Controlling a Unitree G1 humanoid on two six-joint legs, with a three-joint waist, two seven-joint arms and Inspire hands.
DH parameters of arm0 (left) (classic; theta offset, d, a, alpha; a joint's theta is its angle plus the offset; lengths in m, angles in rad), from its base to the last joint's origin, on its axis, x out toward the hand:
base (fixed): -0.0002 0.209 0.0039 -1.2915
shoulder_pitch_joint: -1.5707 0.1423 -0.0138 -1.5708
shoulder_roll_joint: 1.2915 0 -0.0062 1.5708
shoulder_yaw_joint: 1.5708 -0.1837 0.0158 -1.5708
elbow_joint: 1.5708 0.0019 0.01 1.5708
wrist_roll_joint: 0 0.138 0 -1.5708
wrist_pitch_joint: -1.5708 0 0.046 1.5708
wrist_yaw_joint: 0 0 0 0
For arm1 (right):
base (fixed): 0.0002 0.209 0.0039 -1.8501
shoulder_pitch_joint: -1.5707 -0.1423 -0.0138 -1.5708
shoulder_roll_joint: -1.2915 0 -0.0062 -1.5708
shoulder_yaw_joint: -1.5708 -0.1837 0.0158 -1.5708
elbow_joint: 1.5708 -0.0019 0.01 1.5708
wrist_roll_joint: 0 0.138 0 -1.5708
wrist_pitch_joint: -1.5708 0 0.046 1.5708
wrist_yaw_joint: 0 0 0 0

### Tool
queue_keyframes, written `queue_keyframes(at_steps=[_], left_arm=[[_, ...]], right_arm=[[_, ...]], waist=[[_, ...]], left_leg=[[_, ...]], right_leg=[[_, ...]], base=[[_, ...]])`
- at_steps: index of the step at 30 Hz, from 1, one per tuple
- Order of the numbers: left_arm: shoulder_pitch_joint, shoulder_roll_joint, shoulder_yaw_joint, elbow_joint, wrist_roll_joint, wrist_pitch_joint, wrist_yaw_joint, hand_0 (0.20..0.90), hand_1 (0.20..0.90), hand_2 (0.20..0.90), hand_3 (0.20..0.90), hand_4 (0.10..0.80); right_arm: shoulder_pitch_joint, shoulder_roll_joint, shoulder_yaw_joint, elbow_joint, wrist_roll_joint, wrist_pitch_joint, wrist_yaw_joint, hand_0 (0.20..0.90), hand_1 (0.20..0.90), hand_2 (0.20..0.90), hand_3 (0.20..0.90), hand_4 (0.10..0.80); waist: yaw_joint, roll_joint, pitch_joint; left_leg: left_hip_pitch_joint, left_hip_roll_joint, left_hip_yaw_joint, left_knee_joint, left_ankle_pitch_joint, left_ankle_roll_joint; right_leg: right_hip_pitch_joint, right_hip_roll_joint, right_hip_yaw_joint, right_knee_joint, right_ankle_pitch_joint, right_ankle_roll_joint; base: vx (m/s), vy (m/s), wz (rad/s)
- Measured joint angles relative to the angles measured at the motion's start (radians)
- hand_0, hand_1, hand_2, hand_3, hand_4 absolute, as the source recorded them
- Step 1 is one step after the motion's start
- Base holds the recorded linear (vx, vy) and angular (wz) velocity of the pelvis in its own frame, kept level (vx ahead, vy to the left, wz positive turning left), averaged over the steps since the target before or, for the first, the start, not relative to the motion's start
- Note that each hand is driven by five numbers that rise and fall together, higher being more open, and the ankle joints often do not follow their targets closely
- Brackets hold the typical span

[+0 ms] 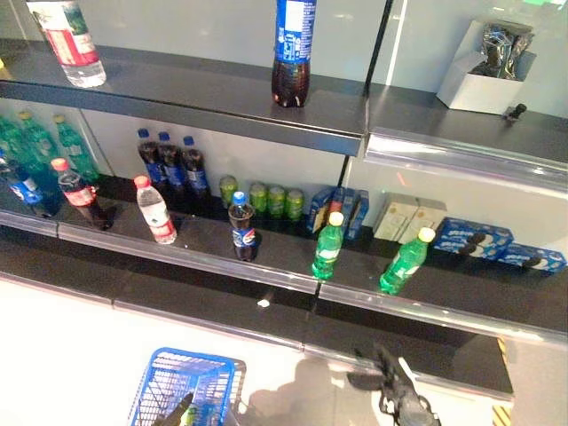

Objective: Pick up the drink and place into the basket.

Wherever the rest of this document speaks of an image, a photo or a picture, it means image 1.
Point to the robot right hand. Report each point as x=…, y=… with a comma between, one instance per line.
x=399, y=390

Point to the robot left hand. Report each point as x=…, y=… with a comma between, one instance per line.
x=175, y=410

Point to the yellow green item in basket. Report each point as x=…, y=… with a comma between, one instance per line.
x=191, y=416

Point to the blue plastic shopping basket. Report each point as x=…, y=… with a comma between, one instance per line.
x=208, y=386

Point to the yellow black hazard tape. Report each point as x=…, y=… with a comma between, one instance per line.
x=505, y=355

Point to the black bottom shelf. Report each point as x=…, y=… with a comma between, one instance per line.
x=199, y=293

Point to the small green sprite bottle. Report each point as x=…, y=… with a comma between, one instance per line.
x=327, y=250
x=401, y=266

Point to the blue oreo cookie box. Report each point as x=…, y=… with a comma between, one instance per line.
x=534, y=258
x=475, y=237

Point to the white carton box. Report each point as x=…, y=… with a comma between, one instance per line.
x=392, y=219
x=423, y=217

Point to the blue snack box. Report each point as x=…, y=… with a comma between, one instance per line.
x=357, y=213
x=320, y=208

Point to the small pepsi bottle blue cap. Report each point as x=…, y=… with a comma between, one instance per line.
x=242, y=231

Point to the small water bottle red cap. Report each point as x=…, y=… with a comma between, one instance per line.
x=155, y=213

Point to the green soda can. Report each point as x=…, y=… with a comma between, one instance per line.
x=277, y=202
x=228, y=190
x=294, y=204
x=257, y=199

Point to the coca cola bottle red cap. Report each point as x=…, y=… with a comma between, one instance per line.
x=77, y=188

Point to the pepsi bottle blue label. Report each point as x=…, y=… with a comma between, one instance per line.
x=26, y=188

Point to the green sprite bottle yellow cap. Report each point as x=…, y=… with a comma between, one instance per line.
x=73, y=144
x=37, y=142
x=9, y=137

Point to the small black shelf clip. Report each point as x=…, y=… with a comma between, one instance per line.
x=516, y=110

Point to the dark grey shelf board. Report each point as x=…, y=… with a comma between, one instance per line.
x=199, y=102

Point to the white cardboard display box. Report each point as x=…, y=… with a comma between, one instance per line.
x=479, y=91

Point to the large pepsi cola bottle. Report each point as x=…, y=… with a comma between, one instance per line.
x=293, y=53

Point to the dark foil snack packs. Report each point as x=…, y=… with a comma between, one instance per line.
x=503, y=49

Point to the clear water bottle red label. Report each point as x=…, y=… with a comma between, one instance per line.
x=75, y=49

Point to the black shelf with clear rail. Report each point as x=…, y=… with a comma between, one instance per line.
x=284, y=262

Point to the grey shelf with clear rail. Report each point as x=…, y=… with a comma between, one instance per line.
x=466, y=137

